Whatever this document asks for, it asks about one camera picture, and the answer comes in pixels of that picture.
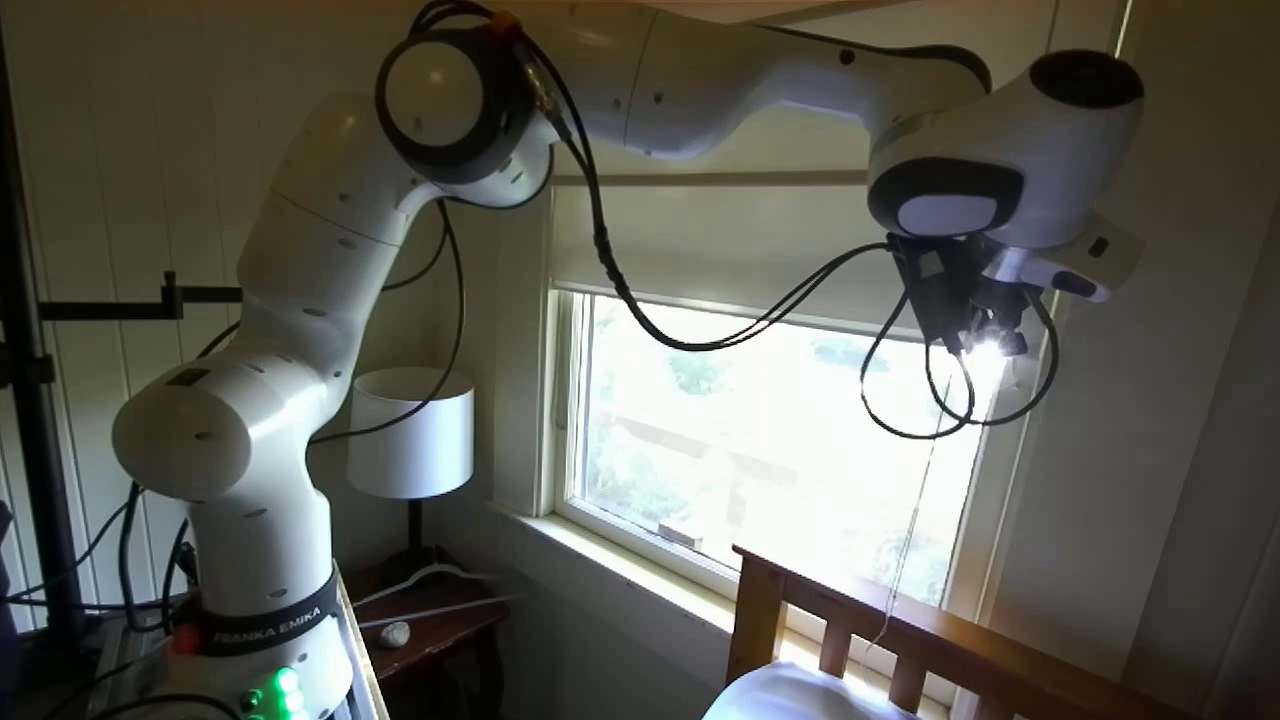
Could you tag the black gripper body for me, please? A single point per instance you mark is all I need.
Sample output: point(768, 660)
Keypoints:
point(955, 272)

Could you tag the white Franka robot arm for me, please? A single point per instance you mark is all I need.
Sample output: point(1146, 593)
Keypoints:
point(441, 203)

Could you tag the beige roller blind curtain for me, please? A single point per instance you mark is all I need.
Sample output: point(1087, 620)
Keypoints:
point(744, 252)

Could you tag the white shade table lamp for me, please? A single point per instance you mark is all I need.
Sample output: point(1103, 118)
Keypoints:
point(411, 435)

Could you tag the dark wooden nightstand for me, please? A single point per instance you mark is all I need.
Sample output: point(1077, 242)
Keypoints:
point(432, 640)

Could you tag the small white round object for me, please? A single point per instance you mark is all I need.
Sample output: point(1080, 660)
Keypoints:
point(396, 632)

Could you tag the black stand pole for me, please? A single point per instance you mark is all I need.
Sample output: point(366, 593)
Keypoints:
point(33, 402)

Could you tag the white window frame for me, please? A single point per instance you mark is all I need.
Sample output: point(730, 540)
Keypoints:
point(574, 413)

